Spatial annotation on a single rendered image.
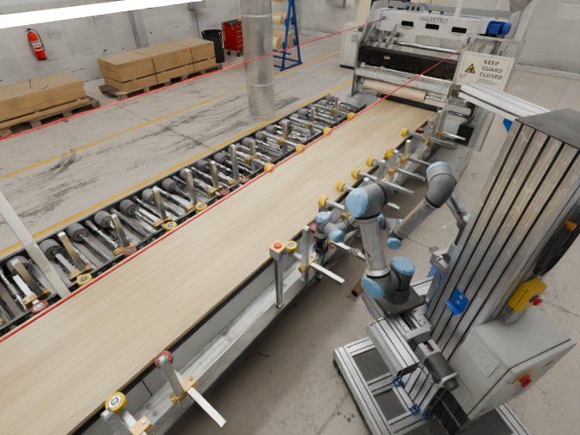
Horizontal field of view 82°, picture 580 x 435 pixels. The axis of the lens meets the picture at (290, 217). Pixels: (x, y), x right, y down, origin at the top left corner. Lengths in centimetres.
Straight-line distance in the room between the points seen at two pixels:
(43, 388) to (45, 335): 30
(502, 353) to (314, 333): 160
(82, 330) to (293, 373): 144
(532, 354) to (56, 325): 222
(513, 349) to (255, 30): 518
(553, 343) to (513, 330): 14
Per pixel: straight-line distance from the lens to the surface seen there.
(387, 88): 454
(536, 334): 175
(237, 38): 1010
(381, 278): 159
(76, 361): 203
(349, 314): 300
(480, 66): 414
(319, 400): 265
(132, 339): 197
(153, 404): 209
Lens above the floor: 246
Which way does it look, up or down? 40 degrees down
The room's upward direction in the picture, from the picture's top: straight up
